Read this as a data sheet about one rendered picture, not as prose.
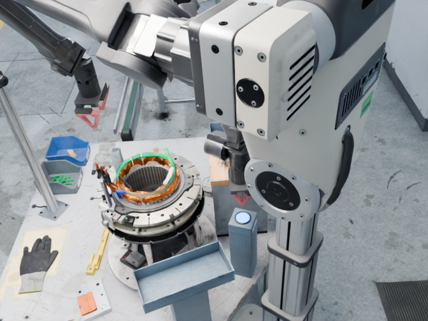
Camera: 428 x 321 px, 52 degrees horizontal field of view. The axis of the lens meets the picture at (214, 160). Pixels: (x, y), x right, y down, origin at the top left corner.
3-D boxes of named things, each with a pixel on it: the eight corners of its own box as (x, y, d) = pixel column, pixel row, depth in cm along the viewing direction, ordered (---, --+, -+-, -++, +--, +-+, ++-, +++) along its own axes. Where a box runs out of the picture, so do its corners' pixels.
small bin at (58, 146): (92, 146, 202) (87, 134, 197) (86, 167, 191) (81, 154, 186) (56, 149, 202) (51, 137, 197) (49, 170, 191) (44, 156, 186)
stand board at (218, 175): (207, 146, 155) (207, 141, 154) (261, 142, 156) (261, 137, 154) (211, 186, 141) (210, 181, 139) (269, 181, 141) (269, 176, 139)
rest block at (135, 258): (134, 252, 151) (132, 248, 149) (145, 259, 148) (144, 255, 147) (125, 260, 148) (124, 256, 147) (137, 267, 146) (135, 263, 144)
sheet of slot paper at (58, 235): (21, 228, 167) (21, 228, 166) (71, 226, 166) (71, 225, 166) (-7, 302, 144) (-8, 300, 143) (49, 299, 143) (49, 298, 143)
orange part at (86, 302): (76, 299, 141) (76, 297, 140) (92, 292, 142) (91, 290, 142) (81, 316, 136) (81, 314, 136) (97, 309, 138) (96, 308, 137)
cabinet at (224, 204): (213, 198, 173) (208, 147, 155) (260, 193, 173) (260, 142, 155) (216, 237, 158) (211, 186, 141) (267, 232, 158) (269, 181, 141)
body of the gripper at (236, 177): (230, 196, 118) (228, 175, 114) (228, 172, 126) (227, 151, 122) (254, 194, 118) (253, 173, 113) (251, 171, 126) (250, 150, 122)
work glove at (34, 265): (28, 237, 163) (27, 233, 162) (64, 235, 163) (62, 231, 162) (6, 294, 145) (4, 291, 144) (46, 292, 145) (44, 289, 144)
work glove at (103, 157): (99, 144, 203) (97, 140, 201) (123, 142, 202) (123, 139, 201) (88, 181, 184) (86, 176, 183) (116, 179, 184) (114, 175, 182)
